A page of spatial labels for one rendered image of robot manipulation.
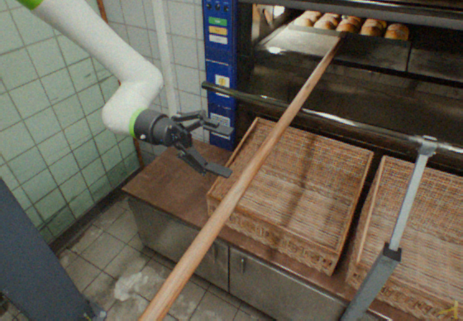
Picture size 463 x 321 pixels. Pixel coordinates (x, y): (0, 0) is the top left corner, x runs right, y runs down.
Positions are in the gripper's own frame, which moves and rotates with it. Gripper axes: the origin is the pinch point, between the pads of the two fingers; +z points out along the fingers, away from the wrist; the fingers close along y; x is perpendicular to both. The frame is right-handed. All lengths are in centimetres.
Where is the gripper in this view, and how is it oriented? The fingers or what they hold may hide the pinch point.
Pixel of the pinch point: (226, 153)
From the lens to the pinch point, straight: 72.7
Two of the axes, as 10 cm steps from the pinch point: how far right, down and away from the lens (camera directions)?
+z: 8.8, 3.0, -3.6
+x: -4.7, 5.5, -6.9
